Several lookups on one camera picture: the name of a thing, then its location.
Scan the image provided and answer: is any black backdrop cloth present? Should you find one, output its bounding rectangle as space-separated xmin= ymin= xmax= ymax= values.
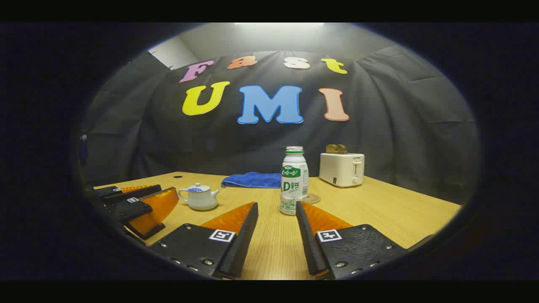
xmin=82 ymin=44 xmax=480 ymax=207

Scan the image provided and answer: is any blue towel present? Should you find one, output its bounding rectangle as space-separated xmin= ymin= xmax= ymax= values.
xmin=221 ymin=172 xmax=283 ymax=189

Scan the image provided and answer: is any white toaster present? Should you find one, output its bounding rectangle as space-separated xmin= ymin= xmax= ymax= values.
xmin=319 ymin=152 xmax=365 ymax=188

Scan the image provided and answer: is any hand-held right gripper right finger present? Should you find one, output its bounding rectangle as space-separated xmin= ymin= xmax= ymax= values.
xmin=296 ymin=201 xmax=408 ymax=280

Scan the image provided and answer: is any white ceramic teacup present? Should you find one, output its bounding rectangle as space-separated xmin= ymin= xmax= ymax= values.
xmin=177 ymin=183 xmax=221 ymax=211

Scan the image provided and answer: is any white plastic water bottle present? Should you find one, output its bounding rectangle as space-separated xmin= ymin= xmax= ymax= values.
xmin=279 ymin=146 xmax=309 ymax=216

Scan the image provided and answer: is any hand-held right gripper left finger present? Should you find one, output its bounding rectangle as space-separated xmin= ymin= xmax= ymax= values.
xmin=148 ymin=201 xmax=259 ymax=280

